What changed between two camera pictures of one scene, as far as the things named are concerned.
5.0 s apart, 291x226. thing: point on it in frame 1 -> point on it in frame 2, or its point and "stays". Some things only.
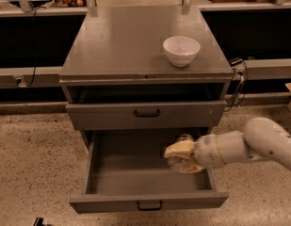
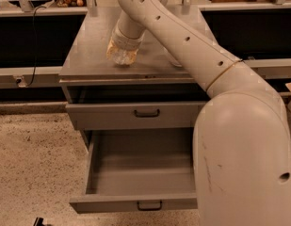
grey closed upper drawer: [147, 115] stays
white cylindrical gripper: [205, 152] -> [127, 41]
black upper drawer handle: [153, 115] stays
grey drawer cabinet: [138, 77] stays
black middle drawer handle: [150, 209] stays
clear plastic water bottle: [178, 162] -> [120, 56]
